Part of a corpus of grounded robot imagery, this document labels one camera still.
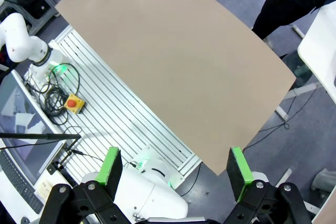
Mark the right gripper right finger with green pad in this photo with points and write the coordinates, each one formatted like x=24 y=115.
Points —
x=240 y=171

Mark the computer monitor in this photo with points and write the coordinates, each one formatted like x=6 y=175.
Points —
x=21 y=129

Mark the black boom rod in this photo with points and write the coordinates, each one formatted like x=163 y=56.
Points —
x=39 y=136

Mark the grey plastic stool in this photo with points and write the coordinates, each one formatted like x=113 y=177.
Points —
x=321 y=182

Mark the small beige carton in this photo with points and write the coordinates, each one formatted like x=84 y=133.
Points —
x=44 y=186

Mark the aluminium rail base frame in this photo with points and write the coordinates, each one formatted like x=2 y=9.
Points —
x=110 y=98

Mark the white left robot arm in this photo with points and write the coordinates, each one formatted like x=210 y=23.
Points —
x=18 y=40

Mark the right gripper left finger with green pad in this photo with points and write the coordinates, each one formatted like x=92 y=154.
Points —
x=110 y=166

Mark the yellow emergency stop box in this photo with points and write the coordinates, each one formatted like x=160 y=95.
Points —
x=72 y=102

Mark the person in navy jacket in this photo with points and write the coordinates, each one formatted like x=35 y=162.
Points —
x=278 y=16

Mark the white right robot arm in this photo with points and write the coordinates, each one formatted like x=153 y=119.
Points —
x=147 y=192

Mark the white side table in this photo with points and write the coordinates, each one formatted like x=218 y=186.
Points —
x=320 y=51

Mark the black keyboard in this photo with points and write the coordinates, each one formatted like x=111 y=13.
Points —
x=18 y=184

